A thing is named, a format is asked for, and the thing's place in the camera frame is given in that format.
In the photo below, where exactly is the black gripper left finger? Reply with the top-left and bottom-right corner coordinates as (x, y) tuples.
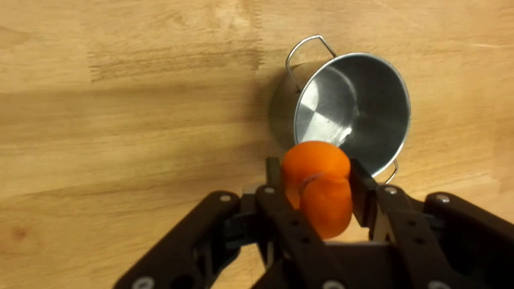
(111, 156), (346, 289)

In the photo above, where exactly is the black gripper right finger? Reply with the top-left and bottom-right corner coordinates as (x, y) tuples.
(349, 159), (514, 289)

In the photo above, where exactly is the orange rubber duck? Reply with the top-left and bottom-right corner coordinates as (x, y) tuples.
(281, 140), (355, 241)

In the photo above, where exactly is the small steel pot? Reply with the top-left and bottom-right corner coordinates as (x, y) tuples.
(285, 34), (413, 186)

